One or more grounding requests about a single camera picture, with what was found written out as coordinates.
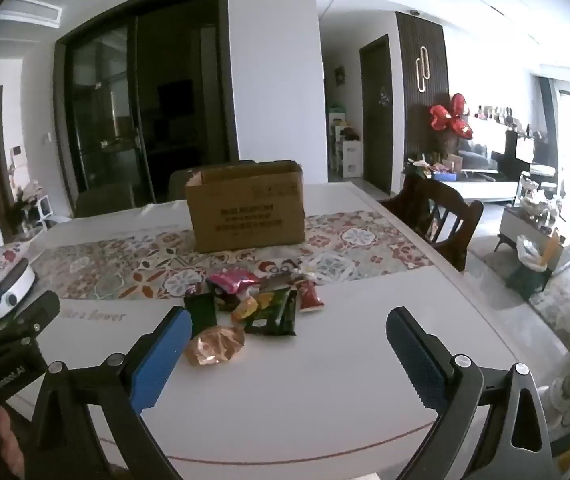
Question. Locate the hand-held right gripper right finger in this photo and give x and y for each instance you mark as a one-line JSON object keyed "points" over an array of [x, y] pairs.
{"points": [[417, 355]]}

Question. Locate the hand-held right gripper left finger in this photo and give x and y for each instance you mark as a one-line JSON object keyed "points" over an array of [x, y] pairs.
{"points": [[162, 355]]}

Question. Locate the gold crinkled snack wrapper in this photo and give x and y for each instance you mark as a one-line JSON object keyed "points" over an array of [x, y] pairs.
{"points": [[215, 345]]}

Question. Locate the black cracker packet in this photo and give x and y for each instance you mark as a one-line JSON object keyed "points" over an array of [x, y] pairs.
{"points": [[200, 312]]}

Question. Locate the yellow orange candy packet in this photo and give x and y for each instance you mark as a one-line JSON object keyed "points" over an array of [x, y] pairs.
{"points": [[244, 310]]}

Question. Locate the pink snack packet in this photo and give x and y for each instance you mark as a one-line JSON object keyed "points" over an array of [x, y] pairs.
{"points": [[232, 282]]}

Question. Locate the green snack packet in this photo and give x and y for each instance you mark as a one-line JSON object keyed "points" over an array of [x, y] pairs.
{"points": [[272, 315]]}

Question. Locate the red snack packet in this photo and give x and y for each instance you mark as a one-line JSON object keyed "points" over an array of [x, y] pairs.
{"points": [[310, 296]]}

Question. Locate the brown cardboard box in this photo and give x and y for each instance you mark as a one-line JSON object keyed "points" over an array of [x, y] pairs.
{"points": [[245, 210]]}

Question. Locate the person's left hand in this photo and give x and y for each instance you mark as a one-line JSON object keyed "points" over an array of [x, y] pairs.
{"points": [[11, 440]]}

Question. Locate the white round electric cooker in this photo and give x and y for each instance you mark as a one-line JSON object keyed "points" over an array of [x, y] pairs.
{"points": [[15, 280]]}

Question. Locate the floral tissue box cover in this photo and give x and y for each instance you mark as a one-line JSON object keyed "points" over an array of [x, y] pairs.
{"points": [[5, 252]]}

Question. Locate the flower arrangement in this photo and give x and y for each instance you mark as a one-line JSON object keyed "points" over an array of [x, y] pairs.
{"points": [[22, 200]]}

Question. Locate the dark silver snack packet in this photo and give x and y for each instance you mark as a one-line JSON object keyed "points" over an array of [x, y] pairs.
{"points": [[277, 282]]}

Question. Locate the clear wrapped candy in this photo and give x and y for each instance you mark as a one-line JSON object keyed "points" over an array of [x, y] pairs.
{"points": [[306, 272]]}

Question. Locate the dark wooden chair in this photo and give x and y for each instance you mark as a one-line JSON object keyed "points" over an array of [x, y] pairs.
{"points": [[440, 210]]}

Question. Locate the grey sofa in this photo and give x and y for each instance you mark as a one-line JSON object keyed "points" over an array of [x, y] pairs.
{"points": [[475, 155]]}

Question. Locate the white hallway shelf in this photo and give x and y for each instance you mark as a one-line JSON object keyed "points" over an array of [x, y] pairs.
{"points": [[350, 155]]}

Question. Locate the black piano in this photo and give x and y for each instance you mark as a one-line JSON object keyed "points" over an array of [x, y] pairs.
{"points": [[515, 152]]}

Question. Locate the dark wooden door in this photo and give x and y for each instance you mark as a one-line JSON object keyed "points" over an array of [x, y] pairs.
{"points": [[377, 110]]}

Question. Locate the dark glass sliding door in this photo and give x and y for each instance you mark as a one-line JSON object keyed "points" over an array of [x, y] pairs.
{"points": [[145, 85]]}

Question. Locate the white air vent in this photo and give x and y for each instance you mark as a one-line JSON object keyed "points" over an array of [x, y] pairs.
{"points": [[30, 12]]}

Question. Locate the dark slatted wall panel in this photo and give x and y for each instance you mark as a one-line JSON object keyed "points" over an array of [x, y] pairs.
{"points": [[422, 125]]}

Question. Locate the white loop wall decor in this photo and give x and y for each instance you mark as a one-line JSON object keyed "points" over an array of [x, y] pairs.
{"points": [[421, 70]]}

